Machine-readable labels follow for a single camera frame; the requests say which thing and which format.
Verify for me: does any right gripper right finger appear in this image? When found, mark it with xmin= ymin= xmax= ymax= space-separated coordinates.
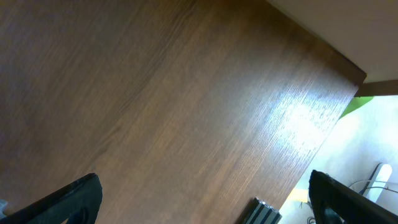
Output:
xmin=308 ymin=170 xmax=397 ymax=224

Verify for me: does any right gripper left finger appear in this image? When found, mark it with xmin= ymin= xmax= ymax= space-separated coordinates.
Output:
xmin=1 ymin=173 xmax=103 ymax=224

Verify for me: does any white power strip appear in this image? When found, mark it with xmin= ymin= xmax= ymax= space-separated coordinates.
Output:
xmin=361 ymin=163 xmax=392 ymax=203

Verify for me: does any green object on floor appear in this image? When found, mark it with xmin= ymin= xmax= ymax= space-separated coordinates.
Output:
xmin=340 ymin=96 xmax=374 ymax=118

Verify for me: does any aluminium extrusion rail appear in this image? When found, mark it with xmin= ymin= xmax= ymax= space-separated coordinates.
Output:
xmin=241 ymin=197 xmax=282 ymax=224

